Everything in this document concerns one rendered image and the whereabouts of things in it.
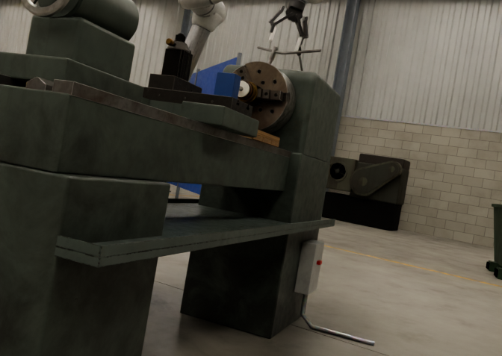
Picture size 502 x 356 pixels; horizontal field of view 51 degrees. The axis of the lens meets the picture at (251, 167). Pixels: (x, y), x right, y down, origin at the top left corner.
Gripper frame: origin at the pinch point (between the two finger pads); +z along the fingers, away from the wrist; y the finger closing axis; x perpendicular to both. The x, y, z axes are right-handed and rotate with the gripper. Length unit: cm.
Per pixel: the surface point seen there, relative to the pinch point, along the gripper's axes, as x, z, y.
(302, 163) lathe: -10, 49, 23
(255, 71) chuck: -3.3, 16.8, -10.1
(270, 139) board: -33, 44, -6
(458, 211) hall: 652, 44, 762
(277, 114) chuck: -14.4, 32.5, 1.8
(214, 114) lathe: -76, 44, -44
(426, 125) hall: 742, -117, 682
